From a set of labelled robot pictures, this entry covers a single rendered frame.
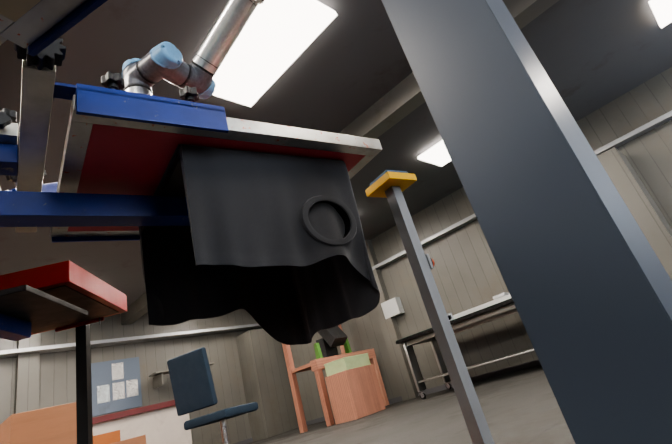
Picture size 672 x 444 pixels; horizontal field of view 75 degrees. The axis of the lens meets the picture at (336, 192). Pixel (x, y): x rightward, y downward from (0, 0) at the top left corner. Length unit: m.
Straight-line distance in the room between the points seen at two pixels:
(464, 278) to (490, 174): 7.04
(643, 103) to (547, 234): 6.56
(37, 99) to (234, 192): 0.42
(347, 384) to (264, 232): 6.25
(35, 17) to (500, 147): 0.75
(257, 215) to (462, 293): 6.92
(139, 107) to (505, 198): 0.73
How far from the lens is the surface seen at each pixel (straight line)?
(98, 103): 0.98
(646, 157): 7.08
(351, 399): 7.20
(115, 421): 7.11
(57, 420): 3.97
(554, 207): 0.73
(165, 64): 1.33
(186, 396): 4.38
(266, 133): 1.09
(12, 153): 1.22
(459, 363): 1.38
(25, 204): 1.16
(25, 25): 0.84
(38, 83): 0.99
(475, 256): 7.69
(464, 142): 0.81
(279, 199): 1.09
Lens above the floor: 0.35
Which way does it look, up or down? 24 degrees up
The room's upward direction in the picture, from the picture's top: 17 degrees counter-clockwise
